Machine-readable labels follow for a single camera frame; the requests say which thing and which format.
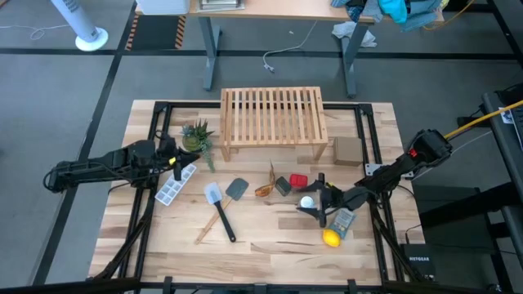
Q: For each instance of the bagel seasoning jar white lid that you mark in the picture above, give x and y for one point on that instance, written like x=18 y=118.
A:
x=307 y=201

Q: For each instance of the brown cardboard box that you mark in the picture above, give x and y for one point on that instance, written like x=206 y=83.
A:
x=348 y=151

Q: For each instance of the wooden slatted shelf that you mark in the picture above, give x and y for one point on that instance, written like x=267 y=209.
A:
x=274 y=118

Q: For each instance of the smoked paprika tin red lid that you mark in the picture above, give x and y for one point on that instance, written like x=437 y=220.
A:
x=298 y=180

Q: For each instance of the pile of clothes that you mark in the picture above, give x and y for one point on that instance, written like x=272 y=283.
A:
x=392 y=10

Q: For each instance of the potted succulent plant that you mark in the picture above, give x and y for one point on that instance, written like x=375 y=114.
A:
x=196 y=139

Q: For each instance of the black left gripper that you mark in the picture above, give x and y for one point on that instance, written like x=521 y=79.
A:
x=165 y=151

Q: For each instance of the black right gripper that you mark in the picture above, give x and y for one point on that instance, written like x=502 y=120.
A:
x=335 y=198

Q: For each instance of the white box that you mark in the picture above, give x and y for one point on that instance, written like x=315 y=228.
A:
x=163 y=6

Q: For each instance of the yellow lemon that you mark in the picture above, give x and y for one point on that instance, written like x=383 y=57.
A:
x=331 y=238

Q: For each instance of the stack of papers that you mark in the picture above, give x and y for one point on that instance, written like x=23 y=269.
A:
x=220 y=4

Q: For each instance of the wooden desk grey legs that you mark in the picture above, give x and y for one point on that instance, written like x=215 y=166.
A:
x=286 y=10

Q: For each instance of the white crumpled cloth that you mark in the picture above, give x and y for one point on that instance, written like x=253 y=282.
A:
x=351 y=32

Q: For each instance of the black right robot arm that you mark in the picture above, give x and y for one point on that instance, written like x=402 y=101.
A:
x=392 y=173

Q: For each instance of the green black pepper tin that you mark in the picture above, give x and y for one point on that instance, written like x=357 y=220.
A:
x=282 y=186

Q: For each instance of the black mat hazard stripes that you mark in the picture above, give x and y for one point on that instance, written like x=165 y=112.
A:
x=157 y=32

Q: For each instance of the black side desk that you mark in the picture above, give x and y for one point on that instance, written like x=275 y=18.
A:
x=506 y=171

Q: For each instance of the orange brown taco mix packet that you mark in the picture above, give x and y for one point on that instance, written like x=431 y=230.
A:
x=263 y=190
x=272 y=171

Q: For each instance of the black Netgear switch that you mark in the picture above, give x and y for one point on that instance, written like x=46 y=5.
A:
x=418 y=261

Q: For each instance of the white ice cube tray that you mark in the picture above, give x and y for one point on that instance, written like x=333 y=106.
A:
x=169 y=192

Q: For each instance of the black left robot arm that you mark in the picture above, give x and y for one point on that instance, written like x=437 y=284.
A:
x=94 y=167

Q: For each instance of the blue printed packet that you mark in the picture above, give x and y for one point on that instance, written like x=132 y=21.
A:
x=344 y=220

